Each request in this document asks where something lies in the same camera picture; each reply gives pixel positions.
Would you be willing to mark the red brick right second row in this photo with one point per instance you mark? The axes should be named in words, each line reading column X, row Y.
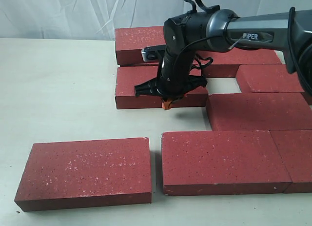
column 269, row 78

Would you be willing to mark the red brick back row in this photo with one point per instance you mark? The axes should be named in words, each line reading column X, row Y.
column 225, row 65

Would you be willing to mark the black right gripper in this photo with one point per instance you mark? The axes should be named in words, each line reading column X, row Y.
column 176, row 76

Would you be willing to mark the red brick top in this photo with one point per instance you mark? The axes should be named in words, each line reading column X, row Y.
column 130, row 41

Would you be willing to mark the red brick middle row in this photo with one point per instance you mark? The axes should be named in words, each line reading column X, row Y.
column 258, row 111

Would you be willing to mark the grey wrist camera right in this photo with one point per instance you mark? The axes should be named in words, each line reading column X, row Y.
column 153, row 53

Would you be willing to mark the white backdrop curtain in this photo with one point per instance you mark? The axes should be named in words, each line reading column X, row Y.
column 97, row 19

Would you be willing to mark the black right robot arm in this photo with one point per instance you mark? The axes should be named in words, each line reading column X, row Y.
column 221, row 30

